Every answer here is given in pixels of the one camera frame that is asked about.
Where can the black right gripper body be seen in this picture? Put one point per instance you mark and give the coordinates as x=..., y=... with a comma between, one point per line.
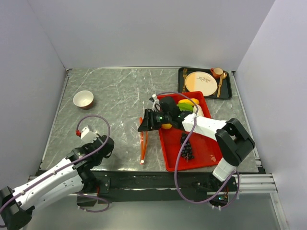
x=159, y=119

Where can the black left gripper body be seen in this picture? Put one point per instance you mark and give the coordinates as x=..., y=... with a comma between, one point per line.
x=100, y=158

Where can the clear zip bag orange zipper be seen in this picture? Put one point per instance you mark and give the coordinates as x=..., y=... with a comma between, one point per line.
x=130, y=144

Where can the black grape bunch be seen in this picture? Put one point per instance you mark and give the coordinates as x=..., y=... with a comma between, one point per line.
x=187, y=152

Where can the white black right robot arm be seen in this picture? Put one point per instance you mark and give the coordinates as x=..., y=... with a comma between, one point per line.
x=234, y=142

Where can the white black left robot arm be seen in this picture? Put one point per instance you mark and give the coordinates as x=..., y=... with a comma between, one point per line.
x=71, y=175

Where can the yellow pear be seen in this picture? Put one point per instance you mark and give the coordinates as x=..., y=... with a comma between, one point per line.
x=166, y=126

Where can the green leaf vegetable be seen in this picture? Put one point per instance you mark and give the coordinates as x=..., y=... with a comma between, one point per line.
x=185, y=107

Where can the yellow mango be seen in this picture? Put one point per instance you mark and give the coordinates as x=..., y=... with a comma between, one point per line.
x=191, y=101

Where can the white radish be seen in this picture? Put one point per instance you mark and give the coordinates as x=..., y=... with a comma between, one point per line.
x=198, y=110

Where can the gold fork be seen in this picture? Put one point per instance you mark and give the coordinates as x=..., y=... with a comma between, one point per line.
x=184, y=75

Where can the cream orange plate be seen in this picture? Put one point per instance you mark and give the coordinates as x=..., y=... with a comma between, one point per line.
x=201, y=81

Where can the red plastic tray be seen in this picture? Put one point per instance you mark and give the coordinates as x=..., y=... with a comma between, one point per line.
x=205, y=150

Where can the black serving tray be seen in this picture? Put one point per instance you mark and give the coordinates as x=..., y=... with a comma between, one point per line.
x=226, y=91

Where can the orange cup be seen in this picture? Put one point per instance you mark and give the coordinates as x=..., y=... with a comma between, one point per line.
x=216, y=72

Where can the white brown bowl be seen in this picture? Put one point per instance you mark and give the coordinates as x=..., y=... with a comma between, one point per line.
x=84, y=99

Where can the gold spoon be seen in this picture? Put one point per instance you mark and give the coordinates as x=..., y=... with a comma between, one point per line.
x=222, y=77

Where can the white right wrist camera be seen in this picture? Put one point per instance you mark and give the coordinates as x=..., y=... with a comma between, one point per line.
x=156, y=105

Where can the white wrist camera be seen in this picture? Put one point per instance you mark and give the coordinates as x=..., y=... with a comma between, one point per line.
x=156, y=105
x=87, y=135

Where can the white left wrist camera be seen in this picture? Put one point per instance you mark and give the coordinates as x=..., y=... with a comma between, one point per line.
x=87, y=135

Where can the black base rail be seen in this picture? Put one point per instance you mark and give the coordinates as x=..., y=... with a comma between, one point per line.
x=194, y=187

